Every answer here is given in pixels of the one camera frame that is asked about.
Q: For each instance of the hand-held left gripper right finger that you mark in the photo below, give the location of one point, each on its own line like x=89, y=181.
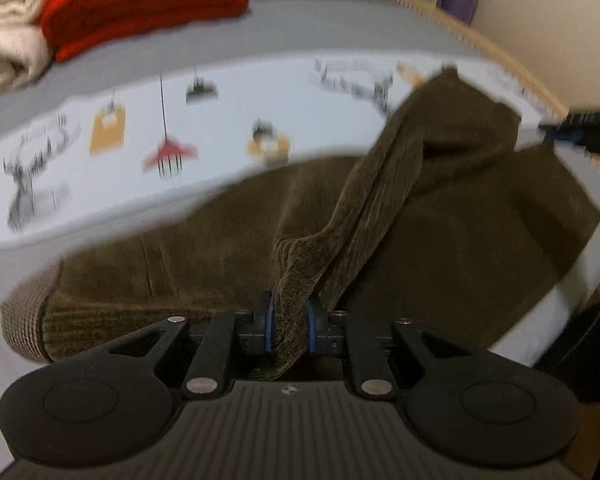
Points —
x=312, y=327

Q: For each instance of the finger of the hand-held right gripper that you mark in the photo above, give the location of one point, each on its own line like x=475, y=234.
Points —
x=565, y=135

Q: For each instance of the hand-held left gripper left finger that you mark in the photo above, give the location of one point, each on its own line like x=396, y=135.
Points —
x=267, y=322

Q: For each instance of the olive green knit sweater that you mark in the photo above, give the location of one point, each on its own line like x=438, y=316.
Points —
x=455, y=220

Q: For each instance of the person's dark clothing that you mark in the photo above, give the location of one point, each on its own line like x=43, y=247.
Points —
x=590, y=340

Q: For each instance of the red folded quilt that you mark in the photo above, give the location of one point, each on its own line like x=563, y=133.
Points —
x=145, y=0

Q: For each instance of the cream folded blanket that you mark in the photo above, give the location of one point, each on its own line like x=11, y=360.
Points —
x=10, y=25

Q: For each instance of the wooden bed frame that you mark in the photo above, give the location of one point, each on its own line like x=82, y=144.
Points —
x=480, y=40

